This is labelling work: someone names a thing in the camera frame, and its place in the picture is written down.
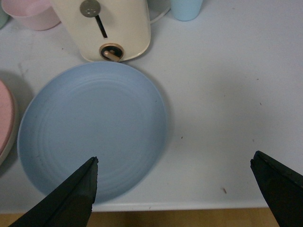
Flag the cream toaster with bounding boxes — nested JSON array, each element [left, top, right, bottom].
[[51, 0, 151, 61]]

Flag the cream plate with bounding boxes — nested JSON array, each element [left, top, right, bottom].
[[0, 81, 20, 166]]

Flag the green bowl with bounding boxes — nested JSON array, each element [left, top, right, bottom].
[[0, 7, 9, 29]]

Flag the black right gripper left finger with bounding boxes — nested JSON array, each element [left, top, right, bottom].
[[11, 157, 98, 227]]

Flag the pink bowl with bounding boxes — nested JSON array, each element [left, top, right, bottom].
[[1, 0, 61, 31]]

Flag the white toaster cable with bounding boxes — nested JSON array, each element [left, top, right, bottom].
[[150, 7, 171, 24]]

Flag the light blue cup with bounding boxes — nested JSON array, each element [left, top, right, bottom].
[[170, 0, 203, 21]]

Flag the blue plate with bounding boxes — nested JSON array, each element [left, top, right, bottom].
[[18, 62, 168, 203]]

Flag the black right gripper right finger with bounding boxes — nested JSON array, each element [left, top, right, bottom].
[[250, 151, 303, 227]]

